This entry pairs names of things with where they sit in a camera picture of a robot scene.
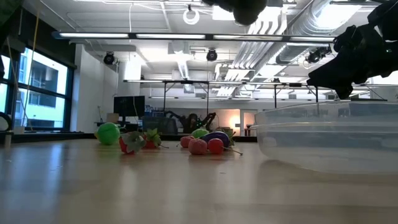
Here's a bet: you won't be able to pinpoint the pink toy raspberry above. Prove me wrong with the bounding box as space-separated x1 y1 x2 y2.
179 135 195 149
188 138 208 156

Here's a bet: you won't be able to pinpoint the green snake plant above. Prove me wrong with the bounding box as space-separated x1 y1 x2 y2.
0 0 24 27

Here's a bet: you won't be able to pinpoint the black computer monitor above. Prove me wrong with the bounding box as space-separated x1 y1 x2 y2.
113 95 146 118

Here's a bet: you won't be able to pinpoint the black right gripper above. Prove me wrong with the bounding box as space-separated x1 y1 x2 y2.
306 24 398 101

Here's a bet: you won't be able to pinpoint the green toy pear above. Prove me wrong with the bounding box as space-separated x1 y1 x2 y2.
95 122 121 146

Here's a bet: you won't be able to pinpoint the large dark-framed window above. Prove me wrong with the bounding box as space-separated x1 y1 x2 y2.
0 46 75 131

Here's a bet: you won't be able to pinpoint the purple toy eggplant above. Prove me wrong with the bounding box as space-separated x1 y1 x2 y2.
201 131 231 147

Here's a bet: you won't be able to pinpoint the long ceiling light bar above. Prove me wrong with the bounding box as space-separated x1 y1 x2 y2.
52 30 336 44

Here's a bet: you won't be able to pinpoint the clear plastic tupperware container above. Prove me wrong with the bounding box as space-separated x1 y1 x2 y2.
250 100 398 175

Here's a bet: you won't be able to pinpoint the silver ventilation duct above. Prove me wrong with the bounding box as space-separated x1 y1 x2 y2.
275 0 368 65

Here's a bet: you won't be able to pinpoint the black background robot arms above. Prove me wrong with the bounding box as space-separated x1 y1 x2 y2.
164 110 218 134

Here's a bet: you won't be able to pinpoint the black background workstation frame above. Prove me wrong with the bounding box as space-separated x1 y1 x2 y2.
124 80 318 108

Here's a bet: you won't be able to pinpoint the red toy cherry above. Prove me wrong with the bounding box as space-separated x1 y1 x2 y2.
207 138 244 156

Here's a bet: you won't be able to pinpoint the light green toy cabbage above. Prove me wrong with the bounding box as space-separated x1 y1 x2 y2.
191 128 210 139

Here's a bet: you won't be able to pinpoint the white ring ceiling light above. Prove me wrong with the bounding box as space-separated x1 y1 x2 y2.
182 8 200 26

